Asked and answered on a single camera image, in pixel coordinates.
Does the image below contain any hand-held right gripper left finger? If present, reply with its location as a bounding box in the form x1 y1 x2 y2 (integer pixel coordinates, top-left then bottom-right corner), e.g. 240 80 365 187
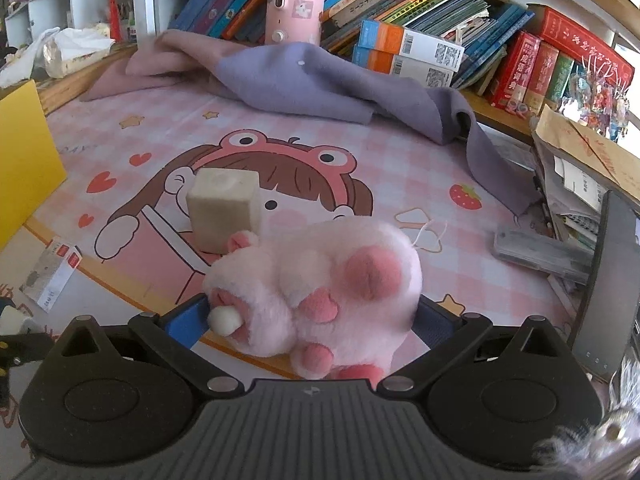
47 292 246 397

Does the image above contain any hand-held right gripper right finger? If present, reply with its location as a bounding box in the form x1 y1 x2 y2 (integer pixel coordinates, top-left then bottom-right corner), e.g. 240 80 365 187
376 295 578 396

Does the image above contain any pink plush toy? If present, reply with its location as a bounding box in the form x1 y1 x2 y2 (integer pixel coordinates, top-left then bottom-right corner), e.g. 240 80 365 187
202 217 424 389

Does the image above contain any yellow cardboard box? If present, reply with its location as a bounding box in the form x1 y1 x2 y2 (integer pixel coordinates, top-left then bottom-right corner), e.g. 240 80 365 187
0 79 68 251

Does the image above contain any small red label packet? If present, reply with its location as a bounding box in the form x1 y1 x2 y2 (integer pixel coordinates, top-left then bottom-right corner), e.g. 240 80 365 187
19 237 84 314

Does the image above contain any cream cube charger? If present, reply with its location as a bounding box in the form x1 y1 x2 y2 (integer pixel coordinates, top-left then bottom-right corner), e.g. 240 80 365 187
186 167 262 256

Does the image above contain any grey plastic case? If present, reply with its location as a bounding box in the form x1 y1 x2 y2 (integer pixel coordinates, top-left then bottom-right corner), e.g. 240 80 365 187
494 227 593 285

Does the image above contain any black tablet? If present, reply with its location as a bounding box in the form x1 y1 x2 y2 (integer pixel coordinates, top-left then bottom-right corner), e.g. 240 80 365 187
570 190 640 383

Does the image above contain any stack of papers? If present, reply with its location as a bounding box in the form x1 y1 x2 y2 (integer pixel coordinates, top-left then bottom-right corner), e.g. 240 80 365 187
532 145 608 257

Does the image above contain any pink printed tablecloth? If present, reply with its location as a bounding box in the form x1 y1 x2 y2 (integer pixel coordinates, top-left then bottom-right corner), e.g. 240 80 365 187
0 80 591 461

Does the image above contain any fuzzy grey sleeve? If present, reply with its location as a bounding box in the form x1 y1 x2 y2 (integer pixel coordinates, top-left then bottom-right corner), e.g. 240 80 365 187
532 400 640 480

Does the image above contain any brown paper envelope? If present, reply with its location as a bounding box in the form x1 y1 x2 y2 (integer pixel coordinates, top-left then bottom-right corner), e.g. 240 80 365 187
530 105 640 201

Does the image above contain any white plastic bag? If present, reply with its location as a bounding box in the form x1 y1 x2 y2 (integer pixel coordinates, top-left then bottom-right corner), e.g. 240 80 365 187
0 27 61 88

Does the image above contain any tissue pack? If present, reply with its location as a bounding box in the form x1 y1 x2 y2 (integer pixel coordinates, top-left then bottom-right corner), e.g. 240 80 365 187
42 27 116 79

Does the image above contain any orange and blue carton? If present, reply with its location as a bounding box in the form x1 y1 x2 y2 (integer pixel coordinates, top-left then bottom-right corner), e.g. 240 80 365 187
359 19 466 72
352 45 456 90

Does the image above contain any slim red dictionary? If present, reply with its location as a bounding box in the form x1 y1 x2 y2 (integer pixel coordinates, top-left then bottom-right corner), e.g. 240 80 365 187
522 42 560 113

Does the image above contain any thick red dictionary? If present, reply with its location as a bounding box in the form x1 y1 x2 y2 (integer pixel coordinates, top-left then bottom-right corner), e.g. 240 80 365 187
487 30 542 108

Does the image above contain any green dictionary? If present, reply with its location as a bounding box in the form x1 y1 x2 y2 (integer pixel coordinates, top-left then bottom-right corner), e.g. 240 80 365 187
545 52 576 111

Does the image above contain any pink and purple cloth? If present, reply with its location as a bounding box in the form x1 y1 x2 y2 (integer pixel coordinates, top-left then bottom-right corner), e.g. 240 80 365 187
80 29 543 217

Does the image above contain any red book set box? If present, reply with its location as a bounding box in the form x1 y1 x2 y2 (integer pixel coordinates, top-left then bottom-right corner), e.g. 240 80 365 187
527 4 635 92

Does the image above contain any row of leaning books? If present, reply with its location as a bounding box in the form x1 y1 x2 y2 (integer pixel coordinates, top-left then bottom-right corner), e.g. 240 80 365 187
167 0 536 96

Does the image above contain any pink cylindrical tumbler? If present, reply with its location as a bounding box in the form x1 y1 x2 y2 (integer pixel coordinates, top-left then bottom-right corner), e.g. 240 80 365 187
265 0 329 47

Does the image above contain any bunch of colourful keychains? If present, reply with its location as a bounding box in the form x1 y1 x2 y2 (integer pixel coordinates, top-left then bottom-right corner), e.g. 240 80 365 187
560 55 637 143

